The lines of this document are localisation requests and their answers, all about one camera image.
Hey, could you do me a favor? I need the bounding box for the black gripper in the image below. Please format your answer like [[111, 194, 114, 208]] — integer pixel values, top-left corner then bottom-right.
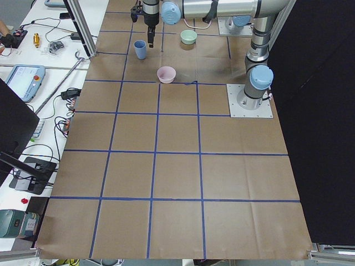
[[143, 12, 159, 48]]

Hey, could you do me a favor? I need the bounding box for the blue cup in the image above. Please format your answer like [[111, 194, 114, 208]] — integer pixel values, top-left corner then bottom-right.
[[134, 40, 146, 60]]

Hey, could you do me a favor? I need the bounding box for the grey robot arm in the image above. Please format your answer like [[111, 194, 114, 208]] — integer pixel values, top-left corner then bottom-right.
[[131, 0, 289, 110]]

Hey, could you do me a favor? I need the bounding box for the green bowl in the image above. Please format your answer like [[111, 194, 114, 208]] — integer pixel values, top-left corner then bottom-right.
[[180, 29, 197, 45]]

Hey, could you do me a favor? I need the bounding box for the pink bowl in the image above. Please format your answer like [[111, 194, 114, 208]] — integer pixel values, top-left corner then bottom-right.
[[156, 66, 176, 84]]

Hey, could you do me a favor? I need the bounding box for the metal stand rod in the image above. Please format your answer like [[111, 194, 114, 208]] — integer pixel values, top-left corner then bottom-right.
[[34, 50, 85, 115]]

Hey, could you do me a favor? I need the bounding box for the black power adapter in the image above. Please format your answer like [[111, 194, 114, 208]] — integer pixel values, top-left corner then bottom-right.
[[60, 88, 81, 100]]

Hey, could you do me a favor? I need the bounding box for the gold metal cylinder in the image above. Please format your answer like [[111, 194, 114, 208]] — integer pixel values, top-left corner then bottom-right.
[[33, 33, 40, 48]]

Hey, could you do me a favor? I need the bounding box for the blue teach pendant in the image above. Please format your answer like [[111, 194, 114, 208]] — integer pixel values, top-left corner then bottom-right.
[[6, 64, 45, 103]]

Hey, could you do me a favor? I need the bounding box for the black monitor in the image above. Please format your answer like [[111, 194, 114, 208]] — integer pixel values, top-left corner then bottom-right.
[[0, 80, 39, 183]]

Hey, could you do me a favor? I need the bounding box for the green box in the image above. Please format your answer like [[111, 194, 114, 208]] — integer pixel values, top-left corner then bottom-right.
[[1, 209, 26, 238]]

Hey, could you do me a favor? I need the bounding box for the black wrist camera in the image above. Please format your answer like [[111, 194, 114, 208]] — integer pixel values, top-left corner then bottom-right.
[[131, 6, 143, 23]]

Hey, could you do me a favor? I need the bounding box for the white toaster power cord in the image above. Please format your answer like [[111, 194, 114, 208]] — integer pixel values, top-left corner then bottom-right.
[[183, 18, 213, 30]]

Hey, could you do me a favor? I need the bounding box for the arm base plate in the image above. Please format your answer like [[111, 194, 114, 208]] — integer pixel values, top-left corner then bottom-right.
[[226, 84, 273, 119], [217, 17, 253, 37]]

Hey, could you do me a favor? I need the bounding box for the aluminium frame post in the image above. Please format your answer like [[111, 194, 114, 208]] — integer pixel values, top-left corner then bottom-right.
[[63, 0, 97, 59]]

